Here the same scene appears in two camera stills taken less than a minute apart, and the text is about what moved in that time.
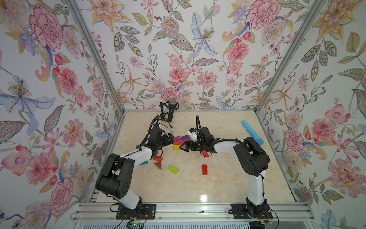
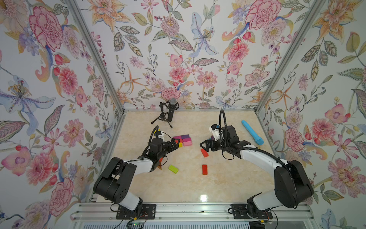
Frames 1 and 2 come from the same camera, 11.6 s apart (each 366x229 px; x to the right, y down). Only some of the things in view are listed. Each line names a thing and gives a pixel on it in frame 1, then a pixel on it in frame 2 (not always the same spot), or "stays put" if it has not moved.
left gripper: (167, 141) to (171, 146)
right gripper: (188, 143) to (208, 141)
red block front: (204, 169) stays put
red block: (205, 153) stays put
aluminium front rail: (101, 211) stays put
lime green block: (173, 169) stays put
